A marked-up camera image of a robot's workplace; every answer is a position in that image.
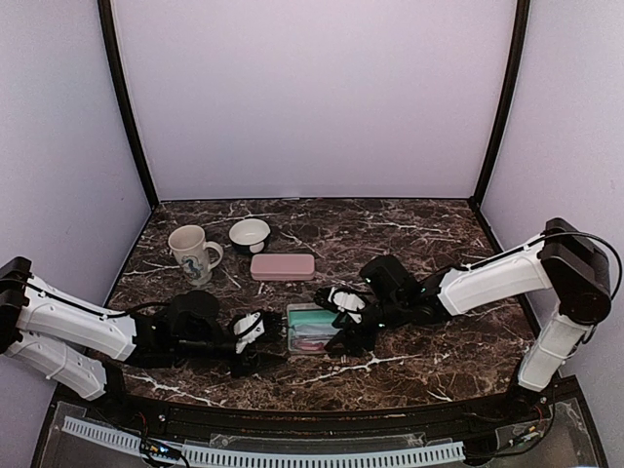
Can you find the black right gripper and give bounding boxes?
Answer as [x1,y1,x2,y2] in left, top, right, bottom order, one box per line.
[325,294,407,358]

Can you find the grey case teal lining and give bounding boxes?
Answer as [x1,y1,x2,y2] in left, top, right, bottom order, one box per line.
[287,303,338,355]

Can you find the clear pink sunglasses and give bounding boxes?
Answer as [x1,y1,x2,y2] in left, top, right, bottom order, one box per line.
[288,325,336,355]

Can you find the pink glasses case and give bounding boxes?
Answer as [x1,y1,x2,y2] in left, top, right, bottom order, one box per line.
[250,253,316,281]

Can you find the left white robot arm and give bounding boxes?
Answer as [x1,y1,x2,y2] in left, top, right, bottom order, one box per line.
[1,256,287,425]

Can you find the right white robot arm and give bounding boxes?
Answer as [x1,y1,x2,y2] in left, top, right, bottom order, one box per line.
[314,217,623,423]

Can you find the white bowl dark exterior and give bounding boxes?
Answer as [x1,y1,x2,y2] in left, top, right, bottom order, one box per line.
[228,218,271,255]

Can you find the beige ceramic mug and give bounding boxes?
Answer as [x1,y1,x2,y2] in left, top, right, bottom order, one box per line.
[168,225,224,286]

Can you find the small circuit board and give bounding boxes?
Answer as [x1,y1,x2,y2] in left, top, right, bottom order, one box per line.
[138,438,180,460]

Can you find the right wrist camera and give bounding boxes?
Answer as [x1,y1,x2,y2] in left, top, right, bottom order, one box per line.
[314,287,370,324]

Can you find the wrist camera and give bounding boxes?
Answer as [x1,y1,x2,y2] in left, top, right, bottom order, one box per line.
[228,309,283,354]
[314,287,370,324]

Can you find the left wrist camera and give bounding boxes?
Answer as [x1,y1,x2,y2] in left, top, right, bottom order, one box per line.
[228,309,283,354]

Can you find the black front table rail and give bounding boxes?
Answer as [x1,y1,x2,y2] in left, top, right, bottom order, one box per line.
[102,395,514,440]

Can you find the white slotted cable duct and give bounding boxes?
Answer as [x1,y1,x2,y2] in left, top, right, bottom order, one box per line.
[61,416,466,467]

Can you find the black frame right post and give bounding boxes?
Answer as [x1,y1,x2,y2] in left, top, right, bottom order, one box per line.
[469,0,530,211]

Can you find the black frame post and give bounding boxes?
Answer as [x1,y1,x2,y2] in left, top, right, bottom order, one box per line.
[469,0,530,211]
[97,0,160,211]

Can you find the black frame left post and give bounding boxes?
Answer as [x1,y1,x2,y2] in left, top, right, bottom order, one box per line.
[97,0,160,211]

